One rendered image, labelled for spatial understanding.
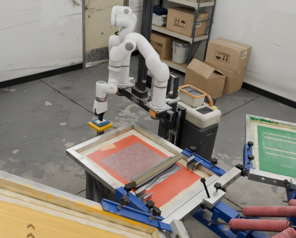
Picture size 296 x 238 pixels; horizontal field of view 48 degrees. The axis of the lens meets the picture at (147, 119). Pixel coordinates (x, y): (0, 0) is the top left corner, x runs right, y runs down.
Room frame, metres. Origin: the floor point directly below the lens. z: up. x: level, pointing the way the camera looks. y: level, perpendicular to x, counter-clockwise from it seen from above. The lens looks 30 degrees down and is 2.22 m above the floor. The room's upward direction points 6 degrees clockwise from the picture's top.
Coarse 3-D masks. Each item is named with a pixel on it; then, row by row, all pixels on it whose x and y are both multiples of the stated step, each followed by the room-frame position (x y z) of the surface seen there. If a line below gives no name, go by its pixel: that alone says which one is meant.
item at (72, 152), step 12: (108, 132) 1.92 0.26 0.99; (120, 132) 1.97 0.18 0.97; (144, 132) 1.98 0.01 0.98; (84, 144) 1.75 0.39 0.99; (96, 144) 1.81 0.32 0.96; (168, 144) 1.85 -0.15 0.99; (72, 156) 1.63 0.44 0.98; (84, 168) 1.55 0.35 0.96; (96, 168) 1.53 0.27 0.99; (204, 168) 1.64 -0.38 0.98; (108, 180) 1.43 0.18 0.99; (192, 192) 1.40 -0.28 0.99; (180, 204) 1.30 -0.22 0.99
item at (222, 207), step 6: (216, 204) 1.27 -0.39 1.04; (222, 204) 1.27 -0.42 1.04; (210, 210) 1.27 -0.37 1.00; (222, 210) 1.23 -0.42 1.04; (228, 210) 1.24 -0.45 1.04; (234, 210) 1.24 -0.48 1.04; (222, 216) 1.22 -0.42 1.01; (228, 216) 1.20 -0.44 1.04; (234, 216) 1.20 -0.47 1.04; (228, 222) 1.19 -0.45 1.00
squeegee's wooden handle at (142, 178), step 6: (174, 156) 1.70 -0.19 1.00; (180, 156) 1.67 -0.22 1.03; (168, 162) 1.59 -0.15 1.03; (174, 162) 1.62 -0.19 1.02; (156, 168) 1.52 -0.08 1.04; (162, 168) 1.54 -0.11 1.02; (144, 174) 1.47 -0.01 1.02; (150, 174) 1.47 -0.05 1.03; (138, 180) 1.41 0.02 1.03; (144, 180) 1.43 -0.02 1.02
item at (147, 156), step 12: (120, 144) 1.84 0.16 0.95; (132, 144) 1.86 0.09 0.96; (144, 144) 1.87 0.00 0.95; (132, 156) 1.72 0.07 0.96; (144, 156) 1.74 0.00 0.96; (156, 156) 1.75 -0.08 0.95; (168, 156) 1.76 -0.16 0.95; (168, 180) 1.52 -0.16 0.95; (180, 180) 1.53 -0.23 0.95; (192, 180) 1.54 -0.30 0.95
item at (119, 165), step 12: (96, 156) 1.69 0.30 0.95; (108, 156) 1.70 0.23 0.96; (120, 156) 1.71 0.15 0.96; (108, 168) 1.58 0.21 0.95; (120, 168) 1.59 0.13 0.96; (132, 168) 1.60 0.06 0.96; (144, 168) 1.62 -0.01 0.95; (120, 180) 1.48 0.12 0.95; (156, 192) 1.41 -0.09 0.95; (168, 192) 1.42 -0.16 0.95; (156, 204) 1.32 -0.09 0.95
